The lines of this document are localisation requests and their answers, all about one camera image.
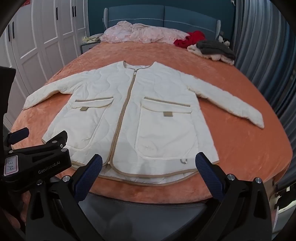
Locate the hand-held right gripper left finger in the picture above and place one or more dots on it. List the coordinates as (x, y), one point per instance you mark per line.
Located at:
(89, 176)

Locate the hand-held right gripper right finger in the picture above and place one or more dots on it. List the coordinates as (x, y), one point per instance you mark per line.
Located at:
(208, 173)

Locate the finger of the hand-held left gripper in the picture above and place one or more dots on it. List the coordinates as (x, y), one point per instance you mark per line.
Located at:
(20, 133)
(57, 138)

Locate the white quilted zip jacket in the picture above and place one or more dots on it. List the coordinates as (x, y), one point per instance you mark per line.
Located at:
(161, 139)

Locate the orange plush bed blanket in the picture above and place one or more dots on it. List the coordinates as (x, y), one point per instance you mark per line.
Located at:
(231, 150)

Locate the grey padded bed footboard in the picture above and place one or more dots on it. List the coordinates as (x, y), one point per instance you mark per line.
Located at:
(148, 217)

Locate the white plastic object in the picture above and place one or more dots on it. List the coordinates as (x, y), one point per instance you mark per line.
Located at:
(279, 204)

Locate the grey nightstand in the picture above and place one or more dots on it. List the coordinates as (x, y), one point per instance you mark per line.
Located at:
(86, 48)

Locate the white panelled wardrobe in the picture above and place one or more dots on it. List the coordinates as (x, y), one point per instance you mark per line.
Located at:
(46, 34)

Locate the cream fleece garment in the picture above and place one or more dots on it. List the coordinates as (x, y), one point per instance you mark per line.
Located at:
(193, 49)

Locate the grey knit garment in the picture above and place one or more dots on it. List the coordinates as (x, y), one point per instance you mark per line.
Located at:
(215, 47)

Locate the grey pleated curtain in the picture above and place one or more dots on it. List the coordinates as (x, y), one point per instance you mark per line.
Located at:
(266, 58)

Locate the pink floral quilt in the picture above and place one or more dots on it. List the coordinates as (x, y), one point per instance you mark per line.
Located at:
(143, 34)

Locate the black and white plush toy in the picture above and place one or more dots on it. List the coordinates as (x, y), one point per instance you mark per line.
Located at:
(223, 40)

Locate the red garment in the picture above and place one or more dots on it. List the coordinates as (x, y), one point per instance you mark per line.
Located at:
(192, 39)

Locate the blue padded headboard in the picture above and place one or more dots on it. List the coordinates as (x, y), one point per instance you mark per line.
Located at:
(143, 14)

